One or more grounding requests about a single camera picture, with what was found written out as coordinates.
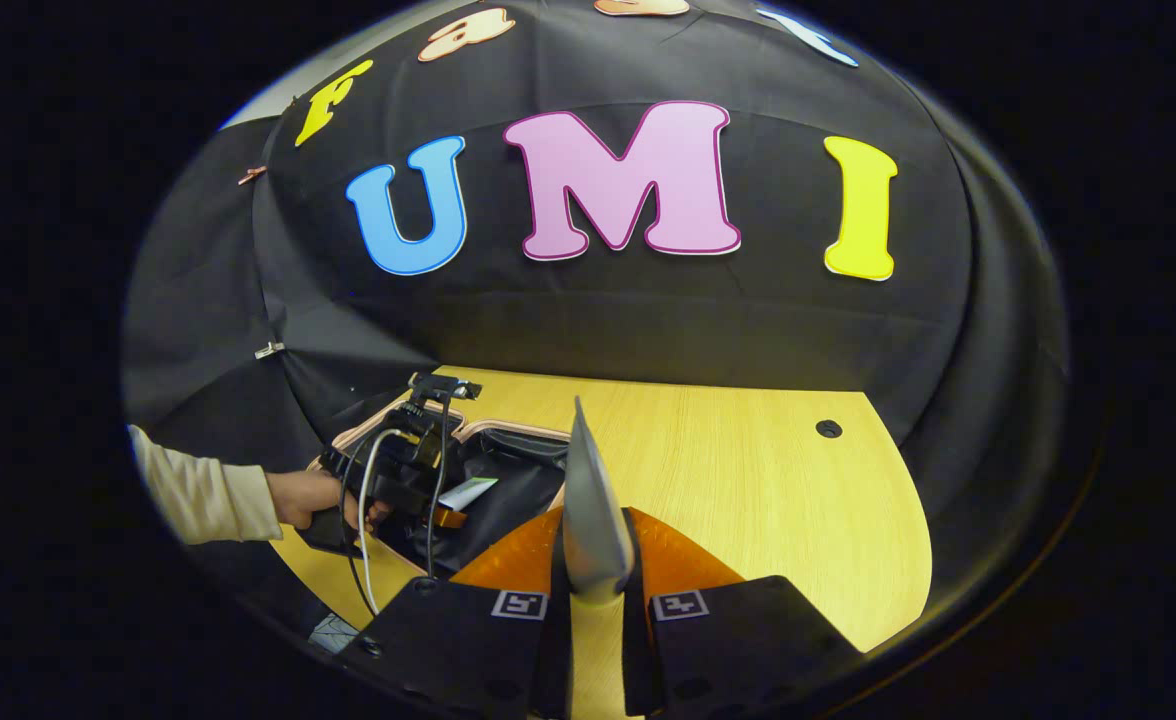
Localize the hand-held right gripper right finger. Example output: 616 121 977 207
620 507 866 720

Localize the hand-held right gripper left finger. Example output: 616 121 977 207
336 505 573 720

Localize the white green cosmetic tube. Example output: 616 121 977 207
438 477 501 512

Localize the pink scalloped suitcase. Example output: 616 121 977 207
331 398 574 581

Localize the slim silver green tube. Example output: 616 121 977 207
560 396 637 607

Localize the black backdrop cloth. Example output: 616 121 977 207
120 0 1074 601

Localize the black cable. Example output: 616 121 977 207
426 395 451 579

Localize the white cable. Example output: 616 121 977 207
356 427 401 615

